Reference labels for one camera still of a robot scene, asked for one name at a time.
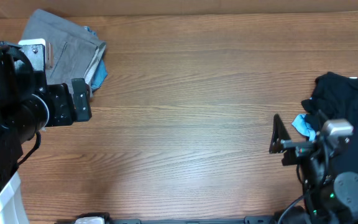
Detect grey khaki shorts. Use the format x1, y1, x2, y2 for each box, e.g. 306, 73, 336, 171
21, 8, 108, 94

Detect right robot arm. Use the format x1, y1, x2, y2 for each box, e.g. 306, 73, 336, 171
269, 111, 358, 223

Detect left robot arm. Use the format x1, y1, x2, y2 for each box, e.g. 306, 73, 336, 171
0, 39, 92, 223

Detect light blue garment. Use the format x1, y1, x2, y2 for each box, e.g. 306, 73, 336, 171
291, 114, 316, 141

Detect black t-shirt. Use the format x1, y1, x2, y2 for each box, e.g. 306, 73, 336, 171
301, 72, 358, 172

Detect folded blue denim jeans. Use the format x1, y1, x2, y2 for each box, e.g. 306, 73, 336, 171
80, 26, 108, 91

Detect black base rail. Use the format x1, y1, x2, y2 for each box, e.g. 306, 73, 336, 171
106, 215, 276, 224

